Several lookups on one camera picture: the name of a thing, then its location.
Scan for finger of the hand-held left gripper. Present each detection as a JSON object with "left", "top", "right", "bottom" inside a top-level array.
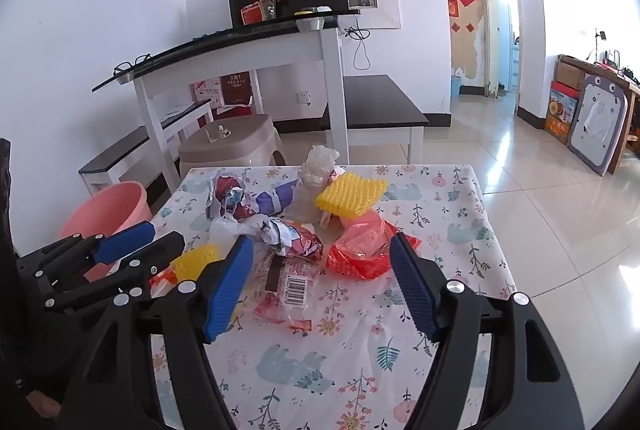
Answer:
[
  {"left": 32, "top": 231, "right": 187, "bottom": 311},
  {"left": 17, "top": 221, "right": 157, "bottom": 283}
]

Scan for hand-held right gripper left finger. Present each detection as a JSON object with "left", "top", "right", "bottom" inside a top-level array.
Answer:
[{"left": 57, "top": 235, "right": 256, "bottom": 430}]

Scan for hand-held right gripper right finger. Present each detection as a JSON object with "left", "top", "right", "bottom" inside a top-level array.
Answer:
[{"left": 389, "top": 232, "right": 586, "bottom": 430}]

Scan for orange wrapper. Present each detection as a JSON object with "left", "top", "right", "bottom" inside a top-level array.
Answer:
[{"left": 149, "top": 270, "right": 182, "bottom": 297}]

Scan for pink plastic bucket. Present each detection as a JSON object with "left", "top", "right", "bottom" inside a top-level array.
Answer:
[{"left": 60, "top": 181, "right": 153, "bottom": 281}]

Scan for small yellow foam fruit net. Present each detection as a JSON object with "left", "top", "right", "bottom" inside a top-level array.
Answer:
[{"left": 170, "top": 244, "right": 221, "bottom": 283}]

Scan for white plastic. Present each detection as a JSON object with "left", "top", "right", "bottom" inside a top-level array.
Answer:
[{"left": 210, "top": 216, "right": 253, "bottom": 245}]

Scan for clear red snack packet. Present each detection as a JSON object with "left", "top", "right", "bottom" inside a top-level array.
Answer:
[{"left": 250, "top": 255, "right": 321, "bottom": 336}]

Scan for red plastic bag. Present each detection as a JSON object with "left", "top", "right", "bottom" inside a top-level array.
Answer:
[{"left": 326, "top": 210, "right": 423, "bottom": 281}]

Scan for white red wrapper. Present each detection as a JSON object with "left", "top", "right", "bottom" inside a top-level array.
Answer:
[{"left": 260, "top": 217, "right": 326, "bottom": 261}]

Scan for red blue wrapper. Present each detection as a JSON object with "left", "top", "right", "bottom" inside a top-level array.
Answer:
[{"left": 207, "top": 174, "right": 261, "bottom": 223}]

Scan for clear plastic bag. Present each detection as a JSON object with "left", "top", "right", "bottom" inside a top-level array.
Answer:
[{"left": 292, "top": 145, "right": 346, "bottom": 223}]

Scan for dark top white bench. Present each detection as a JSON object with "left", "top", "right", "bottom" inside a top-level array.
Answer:
[
  {"left": 320, "top": 74, "right": 430, "bottom": 165},
  {"left": 78, "top": 98, "right": 213, "bottom": 195}
]

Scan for floral printed tablecloth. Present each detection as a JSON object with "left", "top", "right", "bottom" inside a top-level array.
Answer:
[{"left": 145, "top": 164, "right": 518, "bottom": 430}]

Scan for large yellow foam fruit net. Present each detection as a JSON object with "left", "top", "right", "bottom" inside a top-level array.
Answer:
[{"left": 315, "top": 173, "right": 390, "bottom": 217}]

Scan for small white plastic item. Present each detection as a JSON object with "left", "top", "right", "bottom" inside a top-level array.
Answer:
[{"left": 204, "top": 124, "right": 235, "bottom": 145}]

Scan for beige plastic stool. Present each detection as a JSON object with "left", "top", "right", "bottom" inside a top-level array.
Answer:
[{"left": 177, "top": 114, "right": 287, "bottom": 178}]

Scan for white red gift bag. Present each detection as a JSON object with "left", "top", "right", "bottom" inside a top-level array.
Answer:
[{"left": 192, "top": 80, "right": 223, "bottom": 111}]

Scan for black eyeglasses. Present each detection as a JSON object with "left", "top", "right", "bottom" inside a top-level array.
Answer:
[{"left": 113, "top": 54, "right": 152, "bottom": 78}]

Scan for dark red gift bag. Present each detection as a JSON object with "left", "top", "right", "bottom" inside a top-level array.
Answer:
[{"left": 221, "top": 70, "right": 252, "bottom": 106}]

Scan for colourful fruit carton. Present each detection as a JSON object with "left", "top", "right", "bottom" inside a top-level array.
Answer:
[{"left": 544, "top": 81, "right": 582, "bottom": 145}]

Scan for glass top white desk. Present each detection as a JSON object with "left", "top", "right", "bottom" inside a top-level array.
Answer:
[{"left": 91, "top": 8, "right": 361, "bottom": 181}]

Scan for grey children's drawing board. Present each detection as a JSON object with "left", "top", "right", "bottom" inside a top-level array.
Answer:
[{"left": 566, "top": 74, "right": 629, "bottom": 177}]

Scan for brown cardboard box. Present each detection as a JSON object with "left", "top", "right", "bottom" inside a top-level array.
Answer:
[{"left": 556, "top": 60, "right": 587, "bottom": 91}]

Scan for wooden table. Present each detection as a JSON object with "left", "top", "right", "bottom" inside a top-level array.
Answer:
[{"left": 557, "top": 54, "right": 640, "bottom": 175}]

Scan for tripod stand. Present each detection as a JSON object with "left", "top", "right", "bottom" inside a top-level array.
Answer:
[{"left": 592, "top": 28, "right": 609, "bottom": 63}]

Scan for black cable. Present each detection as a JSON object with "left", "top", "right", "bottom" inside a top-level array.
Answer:
[{"left": 344, "top": 27, "right": 373, "bottom": 70}]

